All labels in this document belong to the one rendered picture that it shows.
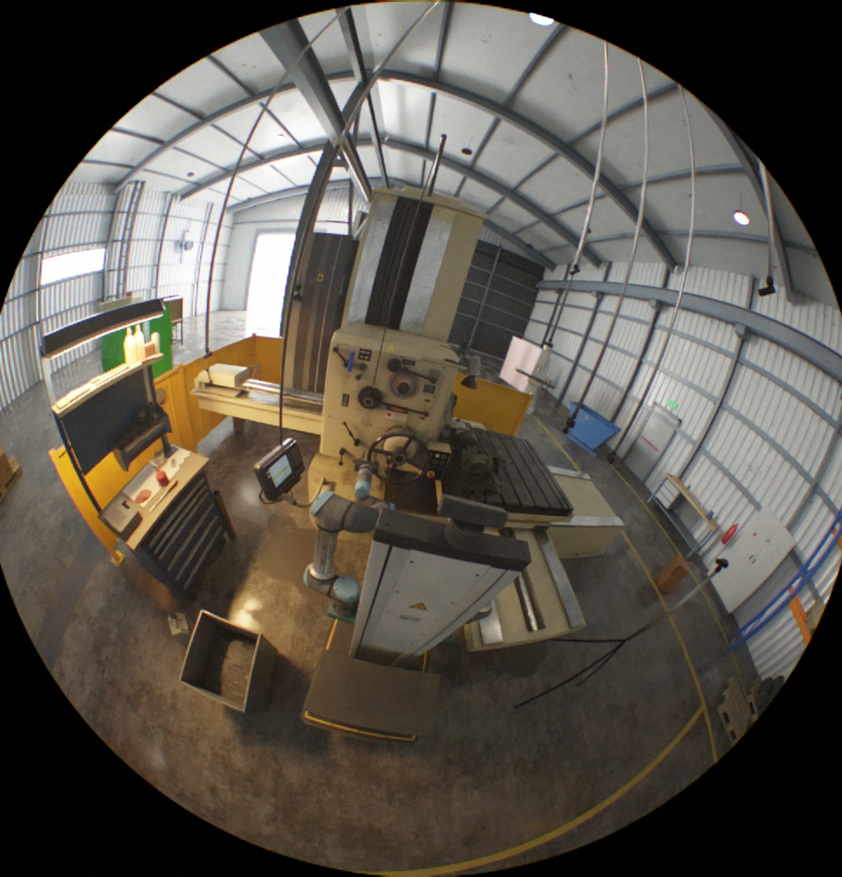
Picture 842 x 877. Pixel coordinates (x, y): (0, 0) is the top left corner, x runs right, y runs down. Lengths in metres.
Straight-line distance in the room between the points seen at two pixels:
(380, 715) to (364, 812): 1.25
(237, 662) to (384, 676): 1.01
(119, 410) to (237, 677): 1.82
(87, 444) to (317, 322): 1.96
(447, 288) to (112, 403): 2.53
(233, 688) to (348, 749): 0.84
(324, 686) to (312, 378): 2.20
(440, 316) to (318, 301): 0.99
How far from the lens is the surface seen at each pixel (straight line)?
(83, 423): 1.98
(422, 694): 1.38
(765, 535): 6.94
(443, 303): 2.12
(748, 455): 7.69
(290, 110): 11.09
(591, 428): 7.48
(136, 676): 2.77
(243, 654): 1.99
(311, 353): 2.31
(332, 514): 0.95
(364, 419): 1.65
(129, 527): 1.86
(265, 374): 4.69
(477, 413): 4.43
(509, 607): 1.88
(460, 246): 2.18
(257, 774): 2.38
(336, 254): 2.22
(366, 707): 1.34
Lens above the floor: 2.17
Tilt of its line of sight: 30 degrees down
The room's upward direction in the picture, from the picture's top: 17 degrees clockwise
